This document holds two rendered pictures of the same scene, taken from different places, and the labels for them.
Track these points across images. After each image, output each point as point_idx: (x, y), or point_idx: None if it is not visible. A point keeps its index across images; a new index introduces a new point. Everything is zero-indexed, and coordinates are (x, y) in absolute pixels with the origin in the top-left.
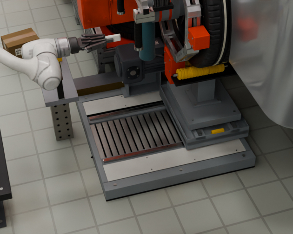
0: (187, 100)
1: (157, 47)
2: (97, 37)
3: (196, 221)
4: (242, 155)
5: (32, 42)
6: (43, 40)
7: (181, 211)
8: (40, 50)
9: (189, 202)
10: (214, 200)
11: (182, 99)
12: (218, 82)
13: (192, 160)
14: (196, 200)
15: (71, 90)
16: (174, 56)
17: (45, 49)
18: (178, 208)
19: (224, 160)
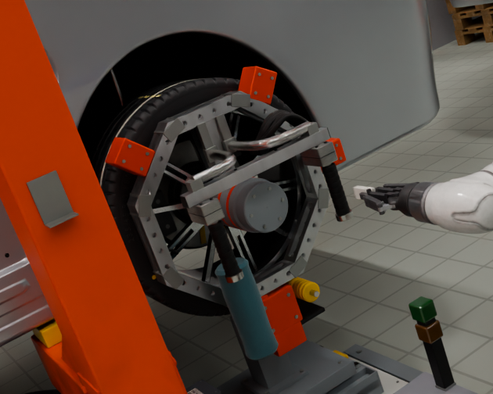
0: (292, 388)
1: (208, 383)
2: (379, 192)
3: None
4: (360, 352)
5: (466, 187)
6: (450, 184)
7: None
8: (483, 174)
9: (474, 378)
10: (453, 363)
11: (290, 393)
12: (229, 382)
13: (401, 383)
14: (466, 374)
15: (413, 386)
16: (296, 266)
17: (474, 173)
18: None
19: (381, 359)
